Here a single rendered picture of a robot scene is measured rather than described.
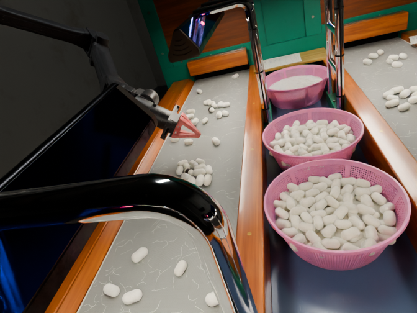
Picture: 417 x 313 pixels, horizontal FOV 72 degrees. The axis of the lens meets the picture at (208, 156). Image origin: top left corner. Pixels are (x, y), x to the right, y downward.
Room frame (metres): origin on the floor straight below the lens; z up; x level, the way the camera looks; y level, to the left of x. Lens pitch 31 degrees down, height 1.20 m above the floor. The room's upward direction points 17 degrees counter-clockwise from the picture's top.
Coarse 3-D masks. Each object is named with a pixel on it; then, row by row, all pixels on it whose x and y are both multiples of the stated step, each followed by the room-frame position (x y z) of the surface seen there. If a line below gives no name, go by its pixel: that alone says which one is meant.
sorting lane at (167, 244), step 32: (192, 96) 1.32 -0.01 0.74; (224, 96) 1.20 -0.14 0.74; (224, 128) 0.91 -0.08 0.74; (160, 160) 0.82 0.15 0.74; (224, 160) 0.71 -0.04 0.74; (224, 192) 0.57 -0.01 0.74; (128, 224) 0.56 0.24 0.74; (160, 224) 0.52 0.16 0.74; (128, 256) 0.45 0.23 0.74; (160, 256) 0.43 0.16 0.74; (192, 256) 0.40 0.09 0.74; (96, 288) 0.40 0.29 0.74; (128, 288) 0.37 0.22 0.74; (160, 288) 0.35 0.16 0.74; (192, 288) 0.33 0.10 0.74
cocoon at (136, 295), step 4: (128, 292) 0.35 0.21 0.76; (132, 292) 0.35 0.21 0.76; (136, 292) 0.35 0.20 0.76; (140, 292) 0.35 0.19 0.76; (124, 296) 0.34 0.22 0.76; (128, 296) 0.34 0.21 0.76; (132, 296) 0.34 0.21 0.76; (136, 296) 0.34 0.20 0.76; (140, 296) 0.34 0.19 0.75; (124, 300) 0.34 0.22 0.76; (128, 300) 0.34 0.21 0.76; (132, 300) 0.34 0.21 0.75; (136, 300) 0.34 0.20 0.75
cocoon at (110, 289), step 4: (108, 284) 0.38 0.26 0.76; (112, 284) 0.38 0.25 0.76; (104, 288) 0.38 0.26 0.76; (108, 288) 0.37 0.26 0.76; (112, 288) 0.37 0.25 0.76; (116, 288) 0.37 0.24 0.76; (104, 292) 0.37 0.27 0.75; (108, 292) 0.37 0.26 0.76; (112, 292) 0.36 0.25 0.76; (116, 292) 0.36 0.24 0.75; (112, 296) 0.36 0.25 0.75
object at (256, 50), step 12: (216, 0) 1.07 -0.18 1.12; (228, 0) 0.91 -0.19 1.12; (240, 0) 0.90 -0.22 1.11; (252, 0) 1.03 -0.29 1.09; (204, 12) 0.92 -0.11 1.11; (216, 12) 0.92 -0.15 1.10; (252, 12) 0.89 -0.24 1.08; (252, 24) 0.89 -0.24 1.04; (252, 36) 0.89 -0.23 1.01; (252, 48) 0.90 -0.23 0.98; (264, 72) 1.04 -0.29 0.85; (264, 84) 0.89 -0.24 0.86; (264, 96) 0.89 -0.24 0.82; (264, 108) 0.89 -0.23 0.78; (264, 120) 0.90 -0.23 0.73
